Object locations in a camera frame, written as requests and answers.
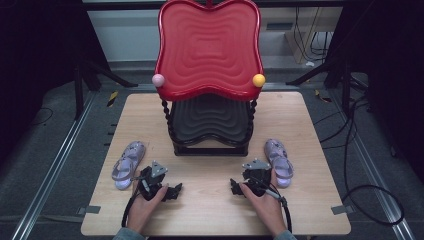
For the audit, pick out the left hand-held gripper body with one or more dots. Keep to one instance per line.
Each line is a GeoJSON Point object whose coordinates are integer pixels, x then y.
{"type": "Point", "coordinates": [151, 181]}

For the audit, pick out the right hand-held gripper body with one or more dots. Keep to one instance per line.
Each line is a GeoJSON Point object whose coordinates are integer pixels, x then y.
{"type": "Point", "coordinates": [257, 175]}

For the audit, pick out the purple sandal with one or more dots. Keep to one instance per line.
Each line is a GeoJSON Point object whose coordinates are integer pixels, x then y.
{"type": "Point", "coordinates": [280, 161]}
{"type": "Point", "coordinates": [128, 163]}

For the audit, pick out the red and black shoe rack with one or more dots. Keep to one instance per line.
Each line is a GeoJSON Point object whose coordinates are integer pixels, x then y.
{"type": "Point", "coordinates": [208, 50]}

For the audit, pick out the person's left hand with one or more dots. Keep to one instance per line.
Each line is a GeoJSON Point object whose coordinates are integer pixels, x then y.
{"type": "Point", "coordinates": [143, 208]}

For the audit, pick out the person's right hand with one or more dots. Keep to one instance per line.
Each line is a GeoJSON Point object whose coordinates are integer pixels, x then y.
{"type": "Point", "coordinates": [265, 208]}

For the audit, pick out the gray tape piece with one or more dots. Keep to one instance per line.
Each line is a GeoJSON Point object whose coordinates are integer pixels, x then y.
{"type": "Point", "coordinates": [342, 209]}
{"type": "Point", "coordinates": [89, 209]}

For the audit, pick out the yellow and black floor tape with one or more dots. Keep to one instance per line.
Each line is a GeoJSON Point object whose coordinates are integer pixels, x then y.
{"type": "Point", "coordinates": [322, 96]}
{"type": "Point", "coordinates": [112, 98]}

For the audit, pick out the black metal stand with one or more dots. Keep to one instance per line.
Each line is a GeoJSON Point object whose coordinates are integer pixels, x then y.
{"type": "Point", "coordinates": [79, 90]}
{"type": "Point", "coordinates": [345, 83]}

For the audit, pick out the metal floor rail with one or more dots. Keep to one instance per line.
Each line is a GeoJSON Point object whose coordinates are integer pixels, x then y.
{"type": "Point", "coordinates": [373, 166]}
{"type": "Point", "coordinates": [56, 163]}

